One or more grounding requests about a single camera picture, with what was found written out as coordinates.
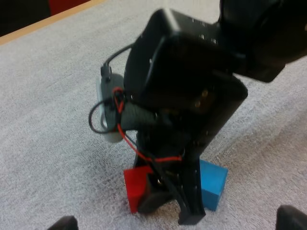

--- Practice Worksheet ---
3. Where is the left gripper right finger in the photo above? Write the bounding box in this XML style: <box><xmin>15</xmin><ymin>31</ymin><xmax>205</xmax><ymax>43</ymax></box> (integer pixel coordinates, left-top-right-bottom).
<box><xmin>275</xmin><ymin>205</ymin><xmax>307</xmax><ymax>230</ymax></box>

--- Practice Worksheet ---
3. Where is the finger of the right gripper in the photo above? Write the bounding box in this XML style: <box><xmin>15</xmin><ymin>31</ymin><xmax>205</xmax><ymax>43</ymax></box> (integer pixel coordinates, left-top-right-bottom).
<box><xmin>177</xmin><ymin>155</ymin><xmax>207</xmax><ymax>226</ymax></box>
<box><xmin>137</xmin><ymin>167</ymin><xmax>176</xmax><ymax>214</ymax></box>

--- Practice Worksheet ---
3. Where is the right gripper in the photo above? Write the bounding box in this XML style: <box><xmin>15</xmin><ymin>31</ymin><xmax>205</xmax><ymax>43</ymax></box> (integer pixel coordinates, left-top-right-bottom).
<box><xmin>123</xmin><ymin>8</ymin><xmax>249</xmax><ymax>166</ymax></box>

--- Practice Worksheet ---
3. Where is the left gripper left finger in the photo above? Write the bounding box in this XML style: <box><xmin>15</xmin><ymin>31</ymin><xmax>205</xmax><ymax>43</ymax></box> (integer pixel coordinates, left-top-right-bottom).
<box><xmin>47</xmin><ymin>215</ymin><xmax>79</xmax><ymax>230</ymax></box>

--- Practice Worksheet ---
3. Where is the red cube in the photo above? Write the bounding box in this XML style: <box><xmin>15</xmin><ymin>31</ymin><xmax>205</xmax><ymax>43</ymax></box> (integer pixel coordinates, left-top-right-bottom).
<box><xmin>123</xmin><ymin>165</ymin><xmax>154</xmax><ymax>214</ymax></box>

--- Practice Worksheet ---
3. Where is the blue cube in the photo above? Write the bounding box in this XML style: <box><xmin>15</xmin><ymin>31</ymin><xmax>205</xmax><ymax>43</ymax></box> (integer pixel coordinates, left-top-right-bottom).
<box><xmin>198</xmin><ymin>159</ymin><xmax>229</xmax><ymax>212</ymax></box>

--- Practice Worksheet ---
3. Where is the black cable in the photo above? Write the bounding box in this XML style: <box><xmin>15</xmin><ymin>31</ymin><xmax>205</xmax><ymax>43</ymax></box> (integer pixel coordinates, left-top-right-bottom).
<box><xmin>100</xmin><ymin>44</ymin><xmax>135</xmax><ymax>81</ymax></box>
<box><xmin>88</xmin><ymin>100</ymin><xmax>119</xmax><ymax>135</ymax></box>

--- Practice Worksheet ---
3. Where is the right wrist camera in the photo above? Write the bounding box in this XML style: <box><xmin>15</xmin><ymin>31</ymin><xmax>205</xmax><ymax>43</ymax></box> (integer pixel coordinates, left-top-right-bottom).
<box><xmin>95</xmin><ymin>73</ymin><xmax>127</xmax><ymax>144</ymax></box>

